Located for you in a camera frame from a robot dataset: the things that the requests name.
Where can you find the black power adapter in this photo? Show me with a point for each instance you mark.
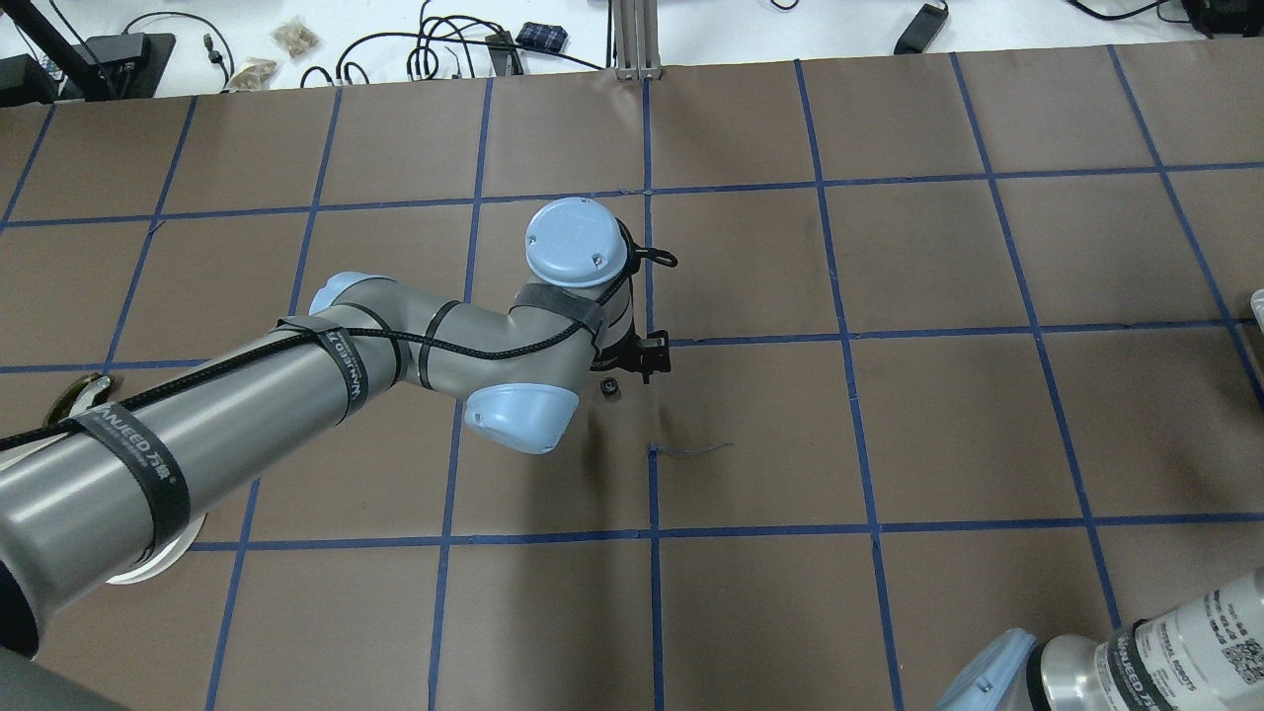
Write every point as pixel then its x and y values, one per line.
pixel 924 26

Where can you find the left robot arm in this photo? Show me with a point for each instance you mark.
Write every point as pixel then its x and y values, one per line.
pixel 108 490

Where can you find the aluminium frame post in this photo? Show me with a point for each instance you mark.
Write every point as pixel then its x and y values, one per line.
pixel 635 40

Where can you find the white curved plastic part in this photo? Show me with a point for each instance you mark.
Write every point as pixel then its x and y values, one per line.
pixel 161 561

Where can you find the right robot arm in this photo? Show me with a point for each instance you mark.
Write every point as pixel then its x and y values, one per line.
pixel 1205 654

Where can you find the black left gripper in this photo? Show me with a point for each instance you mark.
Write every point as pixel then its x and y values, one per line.
pixel 621 347

